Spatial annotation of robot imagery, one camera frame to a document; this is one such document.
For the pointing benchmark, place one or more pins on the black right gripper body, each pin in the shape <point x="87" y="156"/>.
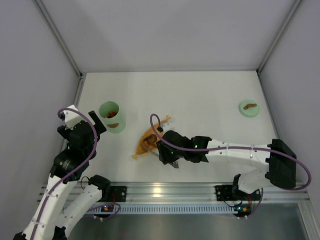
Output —
<point x="163" y="153"/>

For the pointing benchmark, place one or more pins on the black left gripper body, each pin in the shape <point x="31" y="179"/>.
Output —
<point x="96" y="122"/>

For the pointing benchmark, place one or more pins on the metal tongs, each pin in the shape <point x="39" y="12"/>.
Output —
<point x="164" y="154"/>

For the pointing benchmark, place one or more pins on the orange carrot food piece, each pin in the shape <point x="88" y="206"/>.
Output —
<point x="111" y="114"/>

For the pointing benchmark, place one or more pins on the green cylindrical container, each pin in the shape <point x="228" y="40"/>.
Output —
<point x="116" y="124"/>

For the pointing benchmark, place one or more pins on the green container lid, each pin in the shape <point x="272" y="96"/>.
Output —
<point x="249" y="108"/>

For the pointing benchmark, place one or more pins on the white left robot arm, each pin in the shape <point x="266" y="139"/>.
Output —
<point x="51" y="220"/>

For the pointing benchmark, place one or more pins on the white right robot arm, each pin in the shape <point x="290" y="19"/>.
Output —
<point x="272" y="164"/>

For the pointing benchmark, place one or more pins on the woven fish-shaped basket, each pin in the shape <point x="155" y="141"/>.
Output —
<point x="140" y="151"/>

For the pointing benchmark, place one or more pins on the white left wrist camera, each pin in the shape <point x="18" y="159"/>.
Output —
<point x="70" y="118"/>

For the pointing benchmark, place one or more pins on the aluminium mounting rail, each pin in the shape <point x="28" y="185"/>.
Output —
<point x="196" y="193"/>

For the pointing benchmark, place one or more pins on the slotted cable duct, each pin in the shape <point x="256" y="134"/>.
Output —
<point x="163" y="209"/>

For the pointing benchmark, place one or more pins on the black left base bracket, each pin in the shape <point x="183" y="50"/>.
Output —
<point x="118" y="194"/>

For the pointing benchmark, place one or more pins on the black base bracket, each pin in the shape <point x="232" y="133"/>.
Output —
<point x="224" y="193"/>
<point x="118" y="194"/>

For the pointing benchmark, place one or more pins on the black right base bracket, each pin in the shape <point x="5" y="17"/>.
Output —
<point x="224" y="193"/>

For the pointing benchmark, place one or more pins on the left aluminium frame post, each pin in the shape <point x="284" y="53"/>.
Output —
<point x="40" y="6"/>

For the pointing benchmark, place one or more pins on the aluminium frame post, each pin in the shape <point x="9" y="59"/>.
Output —
<point x="40" y="6"/>
<point x="284" y="24"/>

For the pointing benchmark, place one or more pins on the right aluminium frame post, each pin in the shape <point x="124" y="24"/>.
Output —
<point x="284" y="24"/>

